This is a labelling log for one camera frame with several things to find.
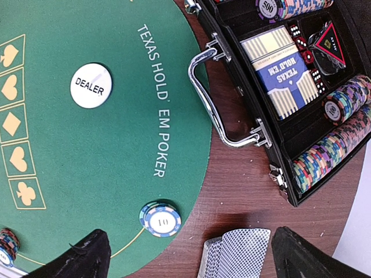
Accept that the aluminium rail frame front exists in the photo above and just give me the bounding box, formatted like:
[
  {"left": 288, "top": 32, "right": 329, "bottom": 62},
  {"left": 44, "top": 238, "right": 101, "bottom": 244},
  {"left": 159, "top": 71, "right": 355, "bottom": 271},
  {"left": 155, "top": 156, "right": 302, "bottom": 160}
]
[{"left": 0, "top": 264, "right": 27, "bottom": 278}]

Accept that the blue boxed card deck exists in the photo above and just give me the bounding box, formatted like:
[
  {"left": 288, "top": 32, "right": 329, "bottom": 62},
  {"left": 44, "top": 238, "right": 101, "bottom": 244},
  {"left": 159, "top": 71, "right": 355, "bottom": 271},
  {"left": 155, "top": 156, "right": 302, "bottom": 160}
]
[{"left": 240, "top": 25, "right": 319, "bottom": 120}]

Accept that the upper chip row in case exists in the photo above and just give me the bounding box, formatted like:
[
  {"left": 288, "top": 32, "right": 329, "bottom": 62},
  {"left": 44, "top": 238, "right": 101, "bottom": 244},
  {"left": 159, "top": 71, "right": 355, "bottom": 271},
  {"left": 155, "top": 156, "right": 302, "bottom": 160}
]
[{"left": 255, "top": 0, "right": 334, "bottom": 23}]

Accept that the chip row in case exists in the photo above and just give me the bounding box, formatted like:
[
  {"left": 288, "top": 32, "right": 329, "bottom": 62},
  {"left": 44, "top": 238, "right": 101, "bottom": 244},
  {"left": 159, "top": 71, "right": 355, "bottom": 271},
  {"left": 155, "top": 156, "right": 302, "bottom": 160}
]
[
  {"left": 255, "top": 0, "right": 334, "bottom": 23},
  {"left": 293, "top": 104, "right": 370, "bottom": 193},
  {"left": 322, "top": 74, "right": 370, "bottom": 125}
]

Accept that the black poker chip case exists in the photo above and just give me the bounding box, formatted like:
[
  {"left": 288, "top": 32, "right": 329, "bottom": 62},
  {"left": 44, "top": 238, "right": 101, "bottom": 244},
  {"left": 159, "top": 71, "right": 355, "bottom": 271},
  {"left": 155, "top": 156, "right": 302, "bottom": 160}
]
[{"left": 184, "top": 1, "right": 370, "bottom": 206}]

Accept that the round green poker mat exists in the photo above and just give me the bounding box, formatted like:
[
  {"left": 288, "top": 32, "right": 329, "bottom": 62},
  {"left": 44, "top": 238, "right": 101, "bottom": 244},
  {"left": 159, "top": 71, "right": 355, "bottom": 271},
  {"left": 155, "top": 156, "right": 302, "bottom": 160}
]
[{"left": 1, "top": 1, "right": 211, "bottom": 277}]

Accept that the chrome case handle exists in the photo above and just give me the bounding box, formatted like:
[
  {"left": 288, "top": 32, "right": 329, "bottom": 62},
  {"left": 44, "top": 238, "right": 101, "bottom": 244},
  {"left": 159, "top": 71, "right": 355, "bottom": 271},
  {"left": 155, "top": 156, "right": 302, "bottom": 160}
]
[{"left": 187, "top": 47, "right": 261, "bottom": 149}]

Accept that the loose playing card deck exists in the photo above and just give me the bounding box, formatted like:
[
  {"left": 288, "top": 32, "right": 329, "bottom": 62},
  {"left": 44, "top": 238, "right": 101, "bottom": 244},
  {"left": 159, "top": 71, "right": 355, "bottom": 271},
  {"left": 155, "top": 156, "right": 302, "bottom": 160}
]
[{"left": 198, "top": 228, "right": 271, "bottom": 277}]

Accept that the poker chip stack front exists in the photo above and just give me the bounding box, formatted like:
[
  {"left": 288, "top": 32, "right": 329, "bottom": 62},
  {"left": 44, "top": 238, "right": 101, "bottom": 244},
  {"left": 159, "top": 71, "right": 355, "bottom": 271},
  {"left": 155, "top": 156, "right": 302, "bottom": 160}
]
[{"left": 1, "top": 228, "right": 20, "bottom": 268}]

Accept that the red dice row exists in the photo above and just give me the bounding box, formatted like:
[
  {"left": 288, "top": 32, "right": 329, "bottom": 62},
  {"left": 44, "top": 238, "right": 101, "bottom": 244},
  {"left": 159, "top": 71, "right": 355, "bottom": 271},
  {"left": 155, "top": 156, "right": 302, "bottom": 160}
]
[{"left": 289, "top": 24, "right": 327, "bottom": 94}]

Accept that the triangular black card guard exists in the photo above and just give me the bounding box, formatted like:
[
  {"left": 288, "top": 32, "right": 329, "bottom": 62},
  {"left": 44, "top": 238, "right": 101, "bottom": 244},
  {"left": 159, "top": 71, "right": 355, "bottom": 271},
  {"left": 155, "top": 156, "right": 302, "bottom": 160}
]
[{"left": 308, "top": 20, "right": 346, "bottom": 76}]

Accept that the poker chip stack edge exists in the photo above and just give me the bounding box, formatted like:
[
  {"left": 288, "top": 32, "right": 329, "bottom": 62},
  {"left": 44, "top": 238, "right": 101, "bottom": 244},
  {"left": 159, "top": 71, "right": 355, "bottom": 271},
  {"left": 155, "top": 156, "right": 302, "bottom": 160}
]
[{"left": 139, "top": 201, "right": 181, "bottom": 237}]

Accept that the white dealer button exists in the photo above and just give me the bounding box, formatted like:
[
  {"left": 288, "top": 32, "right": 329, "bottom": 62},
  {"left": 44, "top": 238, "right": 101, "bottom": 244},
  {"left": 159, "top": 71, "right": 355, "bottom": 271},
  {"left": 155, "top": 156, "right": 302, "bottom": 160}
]
[{"left": 70, "top": 63, "right": 113, "bottom": 109}]

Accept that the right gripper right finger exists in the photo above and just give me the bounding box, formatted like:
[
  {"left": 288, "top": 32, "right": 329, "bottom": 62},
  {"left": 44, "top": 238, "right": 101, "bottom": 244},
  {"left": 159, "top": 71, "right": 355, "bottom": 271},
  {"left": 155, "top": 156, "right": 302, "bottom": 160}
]
[{"left": 271, "top": 226, "right": 365, "bottom": 278}]

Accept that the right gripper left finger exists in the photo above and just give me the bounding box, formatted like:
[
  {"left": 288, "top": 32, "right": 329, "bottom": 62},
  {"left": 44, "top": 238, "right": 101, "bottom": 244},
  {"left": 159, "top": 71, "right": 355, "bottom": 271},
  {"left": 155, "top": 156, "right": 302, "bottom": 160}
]
[{"left": 28, "top": 229, "right": 111, "bottom": 277}]

